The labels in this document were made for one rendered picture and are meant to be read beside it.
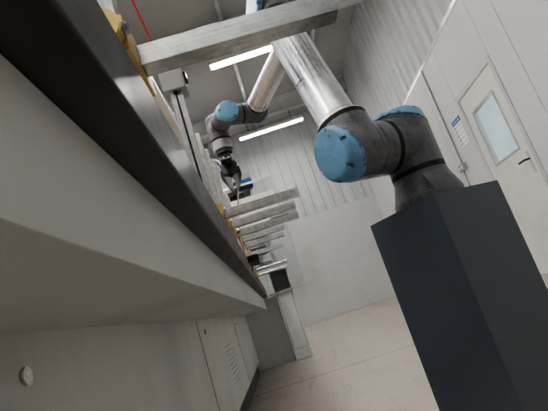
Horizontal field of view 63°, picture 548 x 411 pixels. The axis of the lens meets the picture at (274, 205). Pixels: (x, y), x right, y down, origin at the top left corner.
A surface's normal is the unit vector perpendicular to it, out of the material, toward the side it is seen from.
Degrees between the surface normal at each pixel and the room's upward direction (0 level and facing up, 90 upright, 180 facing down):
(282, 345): 90
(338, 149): 95
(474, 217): 90
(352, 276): 90
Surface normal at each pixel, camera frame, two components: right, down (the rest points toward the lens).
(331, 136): -0.83, 0.24
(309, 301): -0.07, -0.22
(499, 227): 0.41, -0.34
